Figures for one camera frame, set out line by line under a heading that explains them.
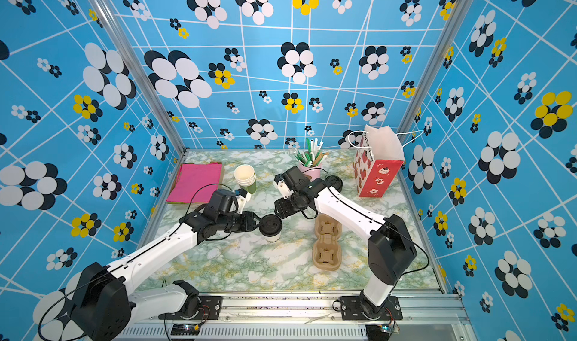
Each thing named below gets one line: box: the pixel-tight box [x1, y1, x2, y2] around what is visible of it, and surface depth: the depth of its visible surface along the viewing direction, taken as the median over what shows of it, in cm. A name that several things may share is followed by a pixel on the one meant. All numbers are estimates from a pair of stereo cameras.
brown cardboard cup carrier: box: [312, 213, 343, 272], surface depth 84 cm
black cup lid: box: [258, 214, 283, 237], surface depth 82 cm
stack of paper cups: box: [233, 163, 257, 195], surface depth 96 cm
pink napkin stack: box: [166, 161, 224, 205], surface depth 107 cm
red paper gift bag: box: [353, 124, 405, 199], surface depth 93 cm
